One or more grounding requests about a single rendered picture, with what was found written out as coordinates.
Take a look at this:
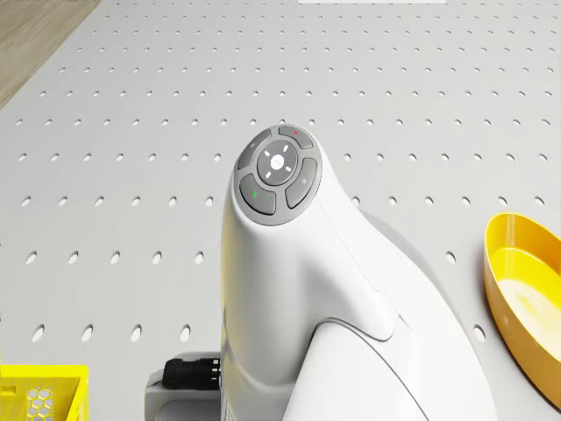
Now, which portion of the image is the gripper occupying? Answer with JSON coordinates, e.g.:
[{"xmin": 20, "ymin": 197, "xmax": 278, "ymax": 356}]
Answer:
[{"xmin": 146, "ymin": 350, "xmax": 223, "ymax": 421}]

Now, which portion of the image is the yellow basket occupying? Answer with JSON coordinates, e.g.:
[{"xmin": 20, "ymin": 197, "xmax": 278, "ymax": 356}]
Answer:
[{"xmin": 0, "ymin": 364, "xmax": 90, "ymax": 421}]

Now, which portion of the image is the yellow bowl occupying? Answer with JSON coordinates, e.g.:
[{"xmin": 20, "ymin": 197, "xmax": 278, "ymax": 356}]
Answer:
[{"xmin": 483, "ymin": 212, "xmax": 561, "ymax": 403}]

